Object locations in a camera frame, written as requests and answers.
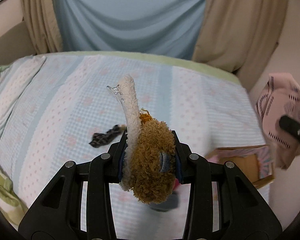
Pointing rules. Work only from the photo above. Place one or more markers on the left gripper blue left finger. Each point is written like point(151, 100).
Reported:
point(76, 203)

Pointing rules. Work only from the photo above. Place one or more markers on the green blanket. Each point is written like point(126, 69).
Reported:
point(1, 182)

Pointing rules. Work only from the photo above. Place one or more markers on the beige curtain left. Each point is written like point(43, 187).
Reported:
point(41, 21)

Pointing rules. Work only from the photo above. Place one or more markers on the cardboard box pink pattern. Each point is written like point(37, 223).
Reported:
point(255, 162)

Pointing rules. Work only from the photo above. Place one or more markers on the patterned blue pink bedspread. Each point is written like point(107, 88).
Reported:
point(55, 107)

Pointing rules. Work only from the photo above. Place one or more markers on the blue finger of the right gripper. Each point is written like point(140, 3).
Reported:
point(290, 126)

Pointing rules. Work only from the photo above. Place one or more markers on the brown plush toy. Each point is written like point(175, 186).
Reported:
point(149, 156)

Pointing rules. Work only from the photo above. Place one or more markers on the black printed scarf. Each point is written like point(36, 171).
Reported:
point(103, 139)

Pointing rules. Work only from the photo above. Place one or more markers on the pink patterned cloth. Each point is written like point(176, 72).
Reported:
point(278, 108)

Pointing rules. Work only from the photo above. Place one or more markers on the magenta pouch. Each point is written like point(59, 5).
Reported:
point(176, 184)

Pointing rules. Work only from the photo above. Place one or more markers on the light blue hanging sheet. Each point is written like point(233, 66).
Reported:
point(160, 27)

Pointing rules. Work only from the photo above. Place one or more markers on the grey fluffy hat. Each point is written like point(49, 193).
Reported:
point(172, 202)

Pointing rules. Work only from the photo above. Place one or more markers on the grey sofa headboard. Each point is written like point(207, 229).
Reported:
point(16, 43)

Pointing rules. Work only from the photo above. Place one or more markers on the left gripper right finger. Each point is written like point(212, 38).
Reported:
point(223, 202)

